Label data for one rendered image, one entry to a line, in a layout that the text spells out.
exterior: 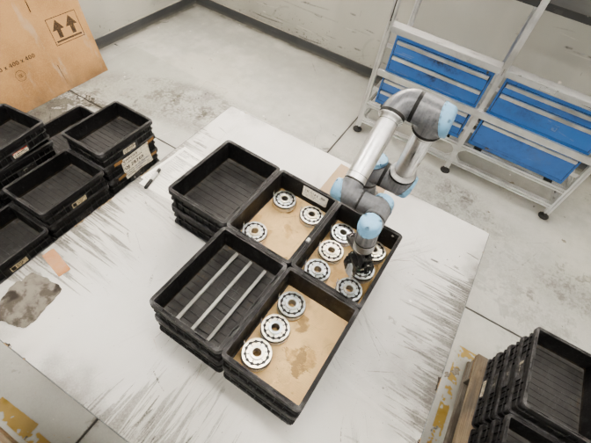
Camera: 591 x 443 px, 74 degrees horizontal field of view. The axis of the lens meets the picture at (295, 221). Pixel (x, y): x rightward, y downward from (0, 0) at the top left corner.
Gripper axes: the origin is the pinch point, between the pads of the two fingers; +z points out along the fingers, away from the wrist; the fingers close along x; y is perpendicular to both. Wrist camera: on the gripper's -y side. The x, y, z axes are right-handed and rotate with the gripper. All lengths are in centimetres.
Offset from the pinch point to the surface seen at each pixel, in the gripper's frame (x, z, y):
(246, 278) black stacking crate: -41.9, -2.1, -3.7
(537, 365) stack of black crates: 82, 45, 41
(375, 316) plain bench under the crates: 7.0, 16.1, 14.6
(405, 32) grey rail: 93, 3, -175
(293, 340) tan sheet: -29.4, -1.0, 23.2
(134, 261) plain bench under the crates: -86, 6, -25
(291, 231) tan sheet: -20.3, 0.1, -23.0
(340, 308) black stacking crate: -10.6, -4.3, 16.6
